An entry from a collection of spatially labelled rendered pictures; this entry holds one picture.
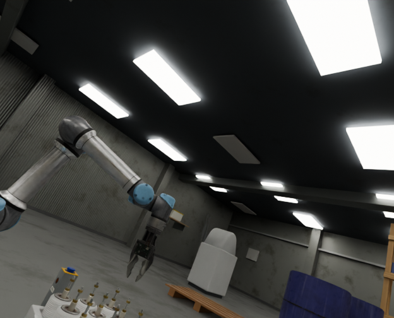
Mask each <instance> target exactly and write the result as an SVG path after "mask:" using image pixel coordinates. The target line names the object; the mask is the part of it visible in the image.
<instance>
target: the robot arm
mask: <svg viewBox="0 0 394 318"><path fill-rule="evenodd" d="M59 134H60V136H59V137H58V138H56V139H55V140H54V146H53V147H52V148H51V149H50V150H49V151H48V152H47V153H46V154H45V155H44V156H43V157H42V158H41V159H40V160H39V161H38V162H37V163H36V164H34V165H33V166H32V167H31V168H30V169H29V170H28V171H27V172H26V173H24V174H23V175H22V176H21V177H20V178H19V179H18V180H17V181H16V182H15V183H14V184H13V185H12V186H11V187H10V188H9V189H7V190H4V191H0V232H2V231H5V230H9V229H10V228H12V227H14V226H15V225H16V224H17V223H18V222H19V220H20V218H21V214H22V213H23V212H24V211H25V210H26V208H27V202H29V200H31V198H33V197H34V195H36V193H38V192H39V190H41V188H43V186H45V185H46V183H48V181H50V180H51V178H53V176H55V174H57V173H58V171H60V169H62V168H63V167H64V166H65V165H66V164H67V163H68V162H69V161H70V160H71V159H77V158H78V157H79V156H80V155H81V154H83V153H86V154H87V155H88V156H89V157H90V158H91V159H92V160H93V161H94V162H96V163H97V164H98V165H99V166H100V167H101V168H102V169H103V170H104V171H105V172H106V173H107V174H108V175H109V176H110V177H112V178H113V179H114V180H115V181H116V182H117V183H118V184H119V185H120V186H121V187H122V188H123V189H124V190H125V191H126V192H127V193H128V194H129V198H128V201H129V202H130V203H132V204H133V205H137V206H139V207H141V208H143V209H145V210H148V211H151V212H152V214H151V216H150V218H149V220H148V222H147V226H146V228H145V229H146V232H145V234H144V236H143V238H142V240H137V241H136V243H135V245H134V247H133V250H132V252H131V255H130V260H129V263H128V265H127V272H126V276H127V278H128V277H129V275H130V274H131V271H132V269H133V268H134V265H135V263H136V262H138V260H139V258H138V255H139V256H141V257H144V258H145V259H146V260H145V261H143V262H142V264H141V265H142V267H141V269H140V273H139V275H138V276H137V278H136V281H135V282H137V281H138V280H140V279H141V278H142V276H143V275H144V274H145V273H146V271H147V270H148V269H149V267H150V266H151V265H152V263H153V260H154V255H155V254H154V252H155V248H156V243H157V236H156V234H159V235H161V232H162V231H163V229H164V227H166V225H165V224H166V223H167V220H168V218H169V216H170V213H171V211H172V210H173V207H174V204H175V201H176V200H175V199H174V198H173V197H172V196H170V195H167V194H164V193H162V194H161V195H160V196H157V195H155V194H154V191H153V188H152V187H151V186H150V185H148V184H146V183H145V182H144V181H143V180H141V178H140V177H138V176H137V175H136V174H135V173H134V172H133V171H132V170H131V169H130V168H129V167H128V166H127V165H126V164H125V163H124V162H123V161H122V160H121V159H120V158H119V157H118V156H117V155H116V154H115V153H114V152H113V151H112V150H111V149H110V148H109V147H108V146H107V145H106V144H105V143H104V142H103V141H101V140H100V139H99V138H98V137H97V136H96V131H95V130H94V129H93V128H92V127H91V126H90V125H89V124H88V122H87V121H86V120H85V119H84V118H82V117H80V116H77V115H71V116H68V117H65V118H64V119H63V120H62V121H61V122H60V124H59ZM137 244H138V245H137Z"/></svg>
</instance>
